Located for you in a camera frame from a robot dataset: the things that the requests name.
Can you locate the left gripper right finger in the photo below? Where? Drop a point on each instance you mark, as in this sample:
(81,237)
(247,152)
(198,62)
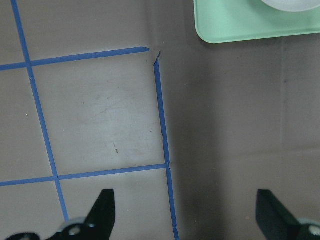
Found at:
(276,222)

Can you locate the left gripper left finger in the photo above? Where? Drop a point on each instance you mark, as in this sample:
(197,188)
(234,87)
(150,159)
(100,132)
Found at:
(97,225)

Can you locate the white round plate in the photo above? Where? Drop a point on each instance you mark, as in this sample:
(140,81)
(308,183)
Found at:
(293,6)

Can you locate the light green tray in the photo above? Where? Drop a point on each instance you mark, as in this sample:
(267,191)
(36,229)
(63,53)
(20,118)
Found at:
(226,21)

